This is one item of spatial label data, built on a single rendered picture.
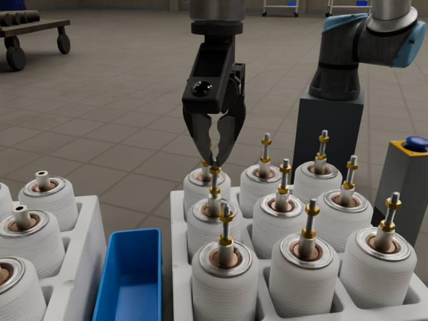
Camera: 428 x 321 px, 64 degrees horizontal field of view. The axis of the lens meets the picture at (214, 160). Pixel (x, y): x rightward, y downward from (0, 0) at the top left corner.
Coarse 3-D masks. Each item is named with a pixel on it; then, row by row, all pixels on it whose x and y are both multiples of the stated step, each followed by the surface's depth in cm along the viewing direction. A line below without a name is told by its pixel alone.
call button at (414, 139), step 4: (412, 136) 68; (416, 136) 68; (408, 140) 67; (412, 140) 67; (416, 140) 67; (420, 140) 67; (424, 140) 67; (408, 144) 67; (412, 144) 66; (416, 144) 66; (420, 144) 65; (424, 144) 65; (412, 148) 67; (416, 148) 66; (420, 148) 66; (424, 148) 66
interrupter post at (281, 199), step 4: (276, 192) 59; (280, 192) 59; (288, 192) 59; (276, 196) 59; (280, 196) 58; (284, 196) 58; (288, 196) 59; (276, 200) 59; (280, 200) 59; (284, 200) 59; (288, 200) 59; (276, 204) 60; (280, 204) 59; (284, 204) 59; (280, 208) 59; (284, 208) 59
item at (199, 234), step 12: (192, 216) 58; (240, 216) 58; (192, 228) 57; (204, 228) 56; (216, 228) 55; (240, 228) 59; (192, 240) 58; (204, 240) 56; (240, 240) 60; (192, 252) 59
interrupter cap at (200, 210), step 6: (222, 198) 62; (198, 204) 60; (204, 204) 60; (222, 204) 60; (192, 210) 59; (198, 210) 59; (204, 210) 59; (234, 210) 59; (198, 216) 57; (204, 216) 57; (210, 216) 57; (216, 216) 58; (234, 216) 57; (204, 222) 56; (210, 222) 56; (216, 222) 56
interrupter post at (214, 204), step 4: (208, 196) 58; (220, 196) 58; (208, 200) 58; (212, 200) 57; (216, 200) 57; (220, 200) 58; (208, 204) 58; (212, 204) 57; (216, 204) 57; (220, 204) 58; (208, 208) 58; (212, 208) 58; (216, 208) 58; (220, 208) 58; (212, 212) 58; (216, 212) 58
